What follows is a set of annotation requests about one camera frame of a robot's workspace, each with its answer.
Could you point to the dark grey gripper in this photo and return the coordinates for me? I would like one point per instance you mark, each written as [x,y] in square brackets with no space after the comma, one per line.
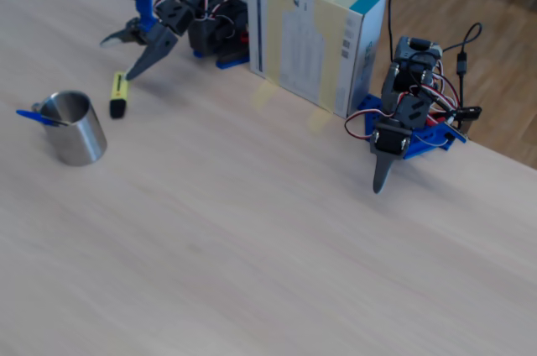
[157,42]
[390,140]

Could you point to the clear ballpoint pen blue cap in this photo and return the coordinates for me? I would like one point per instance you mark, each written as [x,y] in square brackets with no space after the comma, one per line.
[35,116]

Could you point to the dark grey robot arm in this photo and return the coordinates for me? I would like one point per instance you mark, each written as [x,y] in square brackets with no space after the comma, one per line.
[413,51]
[218,32]

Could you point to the silver metal cup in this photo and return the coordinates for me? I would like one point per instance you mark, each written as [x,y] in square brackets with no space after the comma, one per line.
[81,142]

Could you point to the yellow highlighter black cap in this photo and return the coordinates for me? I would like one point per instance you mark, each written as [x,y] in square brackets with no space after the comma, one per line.
[119,91]

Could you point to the black plug connector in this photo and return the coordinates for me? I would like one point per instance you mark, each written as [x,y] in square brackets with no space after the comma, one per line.
[467,113]

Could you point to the small red connector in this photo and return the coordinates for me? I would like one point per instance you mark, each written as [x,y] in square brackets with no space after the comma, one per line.
[243,36]

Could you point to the yellow masking tape strip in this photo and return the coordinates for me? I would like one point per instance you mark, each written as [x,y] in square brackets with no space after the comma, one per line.
[279,37]
[325,79]

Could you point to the white and teal cardboard box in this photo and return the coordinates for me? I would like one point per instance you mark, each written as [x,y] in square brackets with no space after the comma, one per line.
[302,58]

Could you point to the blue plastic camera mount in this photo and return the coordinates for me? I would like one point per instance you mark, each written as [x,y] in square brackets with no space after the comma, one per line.
[144,9]

